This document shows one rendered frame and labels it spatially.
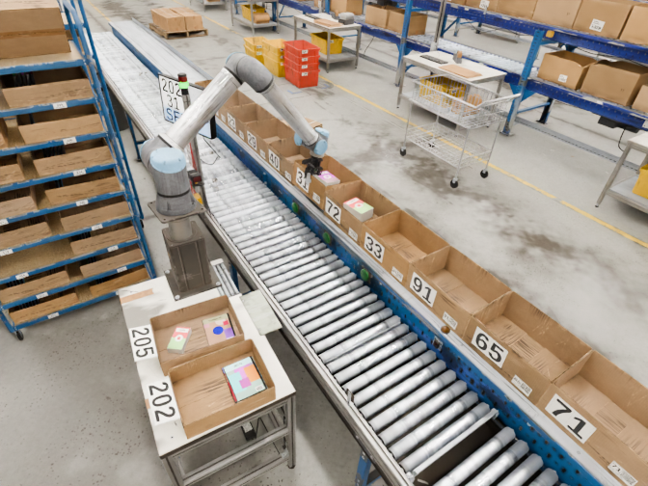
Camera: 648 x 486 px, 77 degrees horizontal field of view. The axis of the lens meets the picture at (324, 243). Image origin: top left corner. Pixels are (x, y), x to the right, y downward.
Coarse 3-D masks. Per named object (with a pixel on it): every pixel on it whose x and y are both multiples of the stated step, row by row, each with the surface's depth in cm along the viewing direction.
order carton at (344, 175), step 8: (296, 160) 279; (328, 160) 294; (336, 160) 287; (296, 168) 278; (304, 168) 286; (328, 168) 297; (336, 168) 289; (344, 168) 281; (312, 176) 262; (336, 176) 292; (344, 176) 283; (352, 176) 276; (296, 184) 283; (312, 184) 265; (320, 184) 257; (336, 184) 257; (344, 184) 261; (304, 192) 277; (312, 192) 267; (320, 192) 259; (312, 200) 269; (320, 200) 261
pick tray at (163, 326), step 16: (208, 304) 208; (224, 304) 213; (160, 320) 199; (176, 320) 204; (192, 320) 207; (160, 336) 199; (192, 336) 200; (240, 336) 191; (160, 352) 192; (192, 352) 182; (208, 352) 187
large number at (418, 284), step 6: (414, 276) 204; (414, 282) 206; (420, 282) 201; (414, 288) 207; (420, 288) 203; (426, 288) 199; (432, 288) 195; (420, 294) 204; (426, 294) 200; (432, 294) 196; (426, 300) 202; (432, 300) 198
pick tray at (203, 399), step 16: (224, 352) 185; (240, 352) 191; (256, 352) 186; (176, 368) 176; (192, 368) 181; (208, 368) 186; (176, 384) 179; (192, 384) 180; (208, 384) 180; (224, 384) 180; (272, 384) 174; (176, 400) 172; (192, 400) 173; (208, 400) 174; (224, 400) 174; (256, 400) 170; (272, 400) 176; (192, 416) 168; (208, 416) 159; (224, 416) 164; (192, 432) 160
